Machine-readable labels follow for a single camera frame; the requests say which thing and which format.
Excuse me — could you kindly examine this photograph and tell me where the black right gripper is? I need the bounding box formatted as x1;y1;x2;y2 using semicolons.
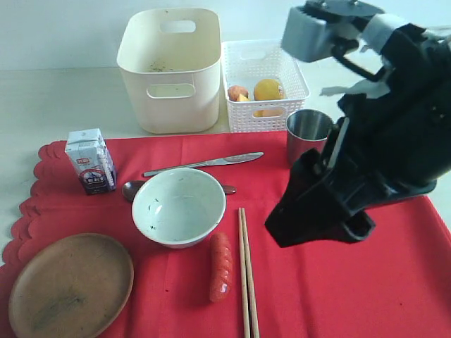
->
319;23;450;244

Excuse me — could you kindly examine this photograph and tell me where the stainless steel cup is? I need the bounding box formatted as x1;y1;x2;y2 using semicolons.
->
285;108;333;165

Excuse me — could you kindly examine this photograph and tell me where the red sausage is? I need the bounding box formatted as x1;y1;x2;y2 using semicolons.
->
209;232;233;303

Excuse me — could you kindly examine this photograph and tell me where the yellow lemon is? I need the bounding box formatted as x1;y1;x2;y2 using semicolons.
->
254;78;285;101

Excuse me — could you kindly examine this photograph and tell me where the yellow cheese wedge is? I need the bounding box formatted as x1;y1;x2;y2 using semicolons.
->
237;94;273;118

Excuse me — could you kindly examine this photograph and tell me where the fried chicken nugget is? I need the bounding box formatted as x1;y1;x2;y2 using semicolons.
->
228;85;249;102

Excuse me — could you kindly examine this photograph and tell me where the small milk carton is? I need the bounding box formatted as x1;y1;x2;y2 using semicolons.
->
65;128;117;195

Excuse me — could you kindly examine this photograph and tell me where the silver table knife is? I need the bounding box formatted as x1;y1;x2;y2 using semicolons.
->
142;151;264;177

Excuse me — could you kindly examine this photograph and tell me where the white woven plastic basket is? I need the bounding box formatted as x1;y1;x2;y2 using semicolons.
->
221;39;310;132

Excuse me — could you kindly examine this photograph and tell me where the white ceramic bowl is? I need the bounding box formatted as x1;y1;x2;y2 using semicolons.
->
131;168;226;249

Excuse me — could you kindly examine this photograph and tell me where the dark wooden spoon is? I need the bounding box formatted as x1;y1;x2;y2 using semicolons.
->
121;180;237;203

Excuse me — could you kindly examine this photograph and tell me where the large cream plastic bin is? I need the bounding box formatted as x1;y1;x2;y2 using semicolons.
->
116;8;221;134

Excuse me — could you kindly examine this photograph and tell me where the brown wooden plate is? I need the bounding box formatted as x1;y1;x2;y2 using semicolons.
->
8;233;134;337

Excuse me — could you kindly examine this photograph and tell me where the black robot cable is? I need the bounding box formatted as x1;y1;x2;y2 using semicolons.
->
330;42;388;84

